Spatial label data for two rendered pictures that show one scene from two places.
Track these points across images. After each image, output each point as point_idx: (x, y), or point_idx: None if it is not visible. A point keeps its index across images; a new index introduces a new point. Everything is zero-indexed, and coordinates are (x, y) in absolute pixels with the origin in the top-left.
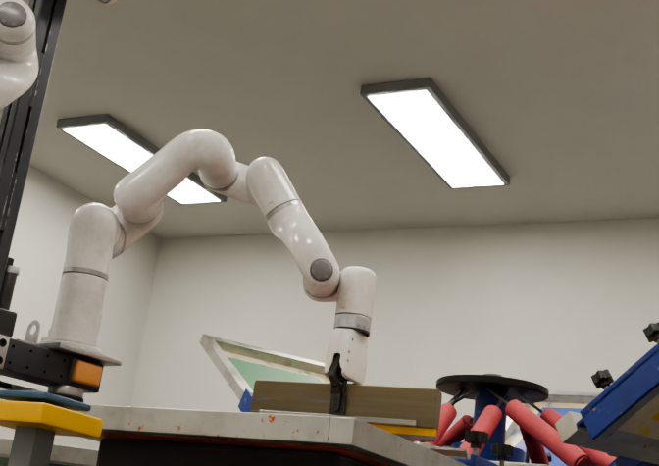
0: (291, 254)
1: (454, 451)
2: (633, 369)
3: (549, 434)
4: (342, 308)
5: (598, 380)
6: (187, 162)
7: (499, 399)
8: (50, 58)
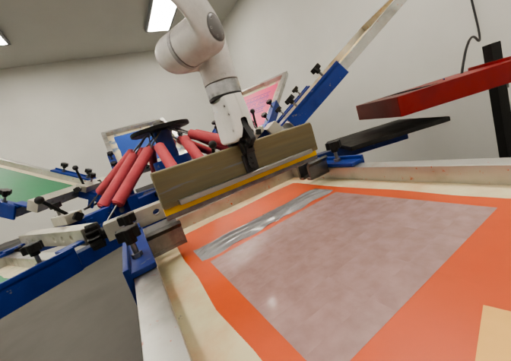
0: (178, 4)
1: (322, 159)
2: (314, 89)
3: None
4: (222, 74)
5: (291, 99)
6: None
7: (169, 132)
8: None
